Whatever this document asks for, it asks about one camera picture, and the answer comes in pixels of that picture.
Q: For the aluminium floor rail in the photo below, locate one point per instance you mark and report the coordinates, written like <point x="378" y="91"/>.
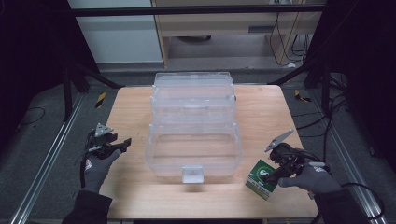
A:
<point x="345" y="152"/>
<point x="46" y="161"/>

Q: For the light wooden desk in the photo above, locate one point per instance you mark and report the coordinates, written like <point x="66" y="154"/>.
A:
<point x="218" y="23"/>

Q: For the person's right hand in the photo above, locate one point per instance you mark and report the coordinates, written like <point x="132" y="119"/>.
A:
<point x="317" y="180"/>

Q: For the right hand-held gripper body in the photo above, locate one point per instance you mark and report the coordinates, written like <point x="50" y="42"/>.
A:
<point x="289" y="161"/>

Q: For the white cabinet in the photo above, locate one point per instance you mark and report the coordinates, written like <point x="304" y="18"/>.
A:
<point x="121" y="40"/>

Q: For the yellow black striped tape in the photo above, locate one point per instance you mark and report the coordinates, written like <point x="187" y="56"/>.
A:
<point x="100" y="100"/>
<point x="301" y="97"/>

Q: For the person's left hand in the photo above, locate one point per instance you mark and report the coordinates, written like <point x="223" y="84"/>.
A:
<point x="96" y="174"/>

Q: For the clear plastic storage box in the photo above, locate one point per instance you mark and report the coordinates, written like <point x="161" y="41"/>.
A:
<point x="193" y="149"/>

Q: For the green white carton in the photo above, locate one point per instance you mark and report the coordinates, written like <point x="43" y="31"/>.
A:
<point x="257" y="175"/>

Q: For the black horizontal bar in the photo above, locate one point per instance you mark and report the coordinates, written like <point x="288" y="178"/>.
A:
<point x="186" y="11"/>

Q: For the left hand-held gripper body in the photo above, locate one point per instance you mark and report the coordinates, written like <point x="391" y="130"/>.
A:
<point x="99" y="146"/>

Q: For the black metal stand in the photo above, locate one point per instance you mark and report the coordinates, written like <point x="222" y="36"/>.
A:
<point x="325" y="90"/>
<point x="67" y="93"/>

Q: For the black curtain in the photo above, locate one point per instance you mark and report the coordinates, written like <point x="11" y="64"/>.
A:
<point x="367" y="62"/>
<point x="28" y="62"/>

